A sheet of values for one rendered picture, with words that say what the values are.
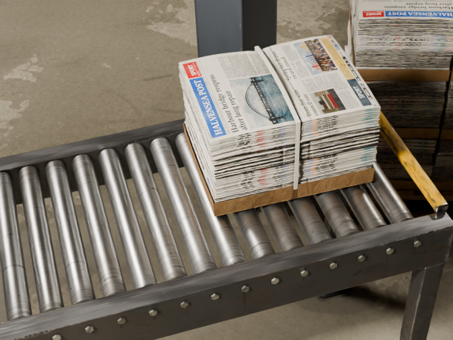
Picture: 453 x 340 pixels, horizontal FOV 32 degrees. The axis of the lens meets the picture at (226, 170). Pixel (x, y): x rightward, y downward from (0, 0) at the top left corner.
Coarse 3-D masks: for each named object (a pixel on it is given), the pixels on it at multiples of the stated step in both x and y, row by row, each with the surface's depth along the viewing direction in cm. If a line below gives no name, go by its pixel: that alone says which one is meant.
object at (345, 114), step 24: (288, 48) 181; (312, 48) 180; (336, 48) 180; (288, 72) 174; (312, 72) 174; (336, 72) 173; (312, 96) 168; (336, 96) 167; (360, 96) 167; (312, 120) 162; (336, 120) 164; (360, 120) 166; (312, 144) 167; (336, 144) 169; (360, 144) 171; (312, 168) 172; (336, 168) 175; (360, 168) 176
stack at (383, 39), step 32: (352, 0) 255; (384, 0) 233; (416, 0) 233; (448, 0) 232; (352, 32) 252; (384, 32) 230; (416, 32) 229; (448, 32) 228; (384, 64) 237; (416, 64) 237; (448, 64) 236; (384, 96) 245; (416, 96) 244; (448, 96) 244; (448, 128) 253; (384, 160) 264; (448, 160) 262; (416, 192) 274; (448, 192) 272
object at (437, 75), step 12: (360, 72) 240; (372, 72) 240; (384, 72) 239; (396, 72) 239; (408, 72) 239; (420, 72) 238; (432, 72) 238; (444, 72) 238; (396, 132) 255; (408, 132) 254; (420, 132) 254; (432, 132) 254; (444, 132) 253; (396, 180) 269; (408, 180) 269
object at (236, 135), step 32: (192, 64) 177; (224, 64) 177; (192, 96) 169; (224, 96) 168; (256, 96) 168; (192, 128) 183; (224, 128) 161; (256, 128) 160; (224, 160) 164; (256, 160) 166; (224, 192) 170; (256, 192) 172
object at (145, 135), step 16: (144, 128) 198; (160, 128) 198; (176, 128) 197; (64, 144) 194; (80, 144) 194; (96, 144) 194; (112, 144) 194; (128, 144) 194; (144, 144) 196; (0, 160) 191; (16, 160) 191; (32, 160) 190; (48, 160) 190; (64, 160) 191; (96, 160) 194; (176, 160) 202; (16, 176) 190; (96, 176) 198; (128, 176) 201; (16, 192) 194; (48, 192) 197
